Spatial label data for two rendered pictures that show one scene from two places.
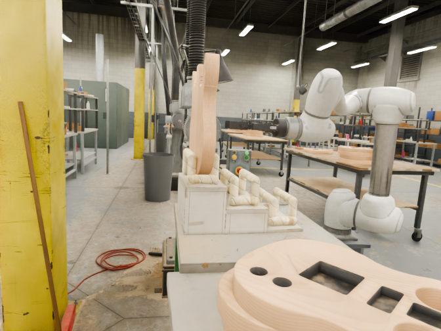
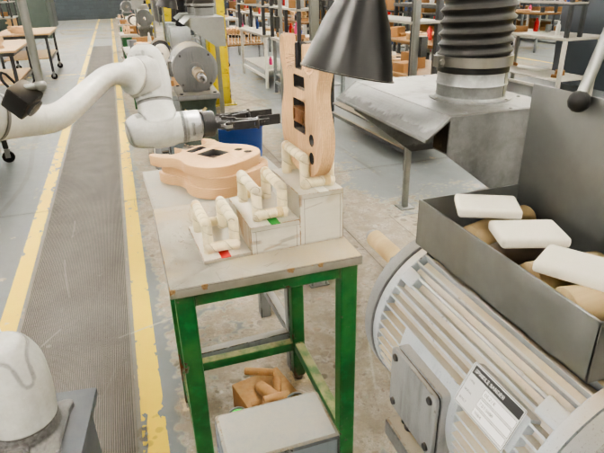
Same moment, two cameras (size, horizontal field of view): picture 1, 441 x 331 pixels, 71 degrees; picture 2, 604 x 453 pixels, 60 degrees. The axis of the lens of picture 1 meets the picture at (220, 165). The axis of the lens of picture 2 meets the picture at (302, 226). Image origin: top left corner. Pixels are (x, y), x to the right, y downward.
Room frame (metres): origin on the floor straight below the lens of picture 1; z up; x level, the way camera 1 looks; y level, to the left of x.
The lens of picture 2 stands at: (2.80, -0.16, 1.68)
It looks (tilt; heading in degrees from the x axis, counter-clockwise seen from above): 25 degrees down; 172
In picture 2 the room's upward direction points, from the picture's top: 1 degrees counter-clockwise
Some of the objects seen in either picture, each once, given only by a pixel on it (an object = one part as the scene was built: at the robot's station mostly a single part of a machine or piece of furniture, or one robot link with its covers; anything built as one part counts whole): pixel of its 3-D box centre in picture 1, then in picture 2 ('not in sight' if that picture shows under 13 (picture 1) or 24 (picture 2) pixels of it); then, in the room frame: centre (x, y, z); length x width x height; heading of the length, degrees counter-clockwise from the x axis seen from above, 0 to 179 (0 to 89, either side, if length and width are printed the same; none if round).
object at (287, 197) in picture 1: (284, 196); (200, 214); (1.26, -0.27, 1.04); 0.20 x 0.03 x 0.03; 13
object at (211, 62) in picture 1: (210, 70); (289, 50); (1.05, 0.05, 1.49); 0.07 x 0.04 x 0.10; 13
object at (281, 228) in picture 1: (272, 219); (218, 240); (1.25, -0.23, 0.94); 0.27 x 0.15 x 0.01; 14
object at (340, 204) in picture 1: (341, 207); (9, 378); (1.75, -0.71, 0.87); 0.18 x 0.16 x 0.22; 51
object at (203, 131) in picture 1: (201, 120); (306, 109); (1.18, 0.08, 1.33); 0.35 x 0.04 x 0.40; 13
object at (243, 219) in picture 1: (236, 210); (262, 220); (1.22, -0.08, 0.98); 0.27 x 0.16 x 0.09; 14
